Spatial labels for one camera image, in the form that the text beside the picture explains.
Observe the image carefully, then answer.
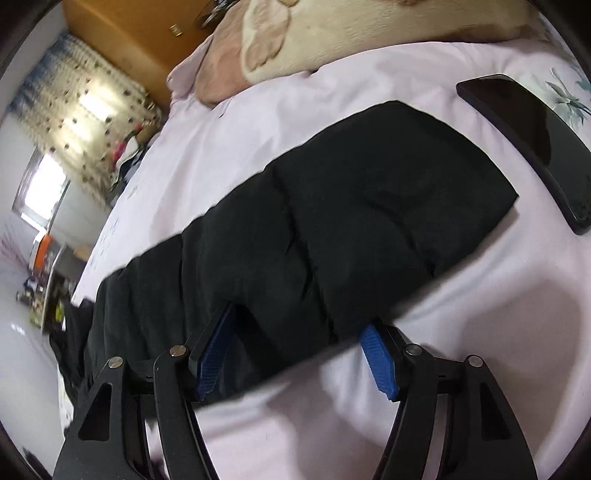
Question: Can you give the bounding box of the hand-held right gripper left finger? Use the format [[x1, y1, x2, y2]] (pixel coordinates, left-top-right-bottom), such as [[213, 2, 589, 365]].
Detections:
[[53, 302, 238, 480]]

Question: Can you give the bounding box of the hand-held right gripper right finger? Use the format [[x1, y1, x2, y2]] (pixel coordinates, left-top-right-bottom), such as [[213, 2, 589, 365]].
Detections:
[[359, 320, 539, 480]]

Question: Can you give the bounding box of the black quilted jacket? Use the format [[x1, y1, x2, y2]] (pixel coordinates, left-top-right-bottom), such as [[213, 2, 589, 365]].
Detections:
[[50, 100, 519, 416]]

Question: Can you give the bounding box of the pink floral bed quilt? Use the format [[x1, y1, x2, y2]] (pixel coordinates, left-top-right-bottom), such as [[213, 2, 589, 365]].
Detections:
[[58, 37, 591, 480]]

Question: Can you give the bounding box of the cluttered storage shelf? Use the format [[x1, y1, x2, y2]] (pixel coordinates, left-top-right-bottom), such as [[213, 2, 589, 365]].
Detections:
[[18, 244, 88, 333]]

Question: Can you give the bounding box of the orange lid storage box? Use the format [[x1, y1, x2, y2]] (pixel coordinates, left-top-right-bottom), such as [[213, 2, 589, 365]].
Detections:
[[32, 233, 52, 273]]

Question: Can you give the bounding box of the window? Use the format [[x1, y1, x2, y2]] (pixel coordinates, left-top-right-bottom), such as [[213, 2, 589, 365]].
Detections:
[[14, 152, 70, 227]]

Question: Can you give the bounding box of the black smartphone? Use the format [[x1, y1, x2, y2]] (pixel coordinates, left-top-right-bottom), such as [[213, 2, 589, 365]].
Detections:
[[455, 74, 591, 236]]

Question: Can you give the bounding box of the heart print curtain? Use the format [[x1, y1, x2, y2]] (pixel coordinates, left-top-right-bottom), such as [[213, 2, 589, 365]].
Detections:
[[9, 34, 162, 195]]

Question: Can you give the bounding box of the pink beige plush blanket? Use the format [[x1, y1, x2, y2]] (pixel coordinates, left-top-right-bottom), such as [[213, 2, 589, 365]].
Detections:
[[196, 0, 543, 109]]

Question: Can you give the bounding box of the orange wooden wardrobe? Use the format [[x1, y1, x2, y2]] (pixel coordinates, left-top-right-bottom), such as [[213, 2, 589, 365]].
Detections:
[[62, 0, 232, 112]]

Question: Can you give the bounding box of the black wire basket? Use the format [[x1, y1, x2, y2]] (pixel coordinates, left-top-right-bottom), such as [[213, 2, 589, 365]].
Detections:
[[196, 0, 230, 29]]

